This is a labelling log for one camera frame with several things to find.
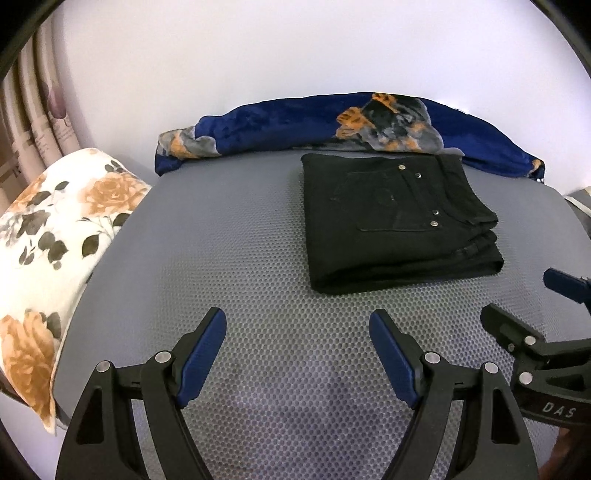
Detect black denim pants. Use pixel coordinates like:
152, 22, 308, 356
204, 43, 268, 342
301, 153, 504, 295

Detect grey mesh mattress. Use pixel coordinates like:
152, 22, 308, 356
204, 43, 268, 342
54, 152, 590, 479

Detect white floral pillow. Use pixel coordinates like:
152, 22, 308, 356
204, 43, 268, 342
0, 148, 151, 434

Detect blue floral blanket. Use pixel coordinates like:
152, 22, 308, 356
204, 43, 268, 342
154, 92, 545, 181

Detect beige patterned curtain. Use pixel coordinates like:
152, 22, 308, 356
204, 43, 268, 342
1, 18, 80, 211

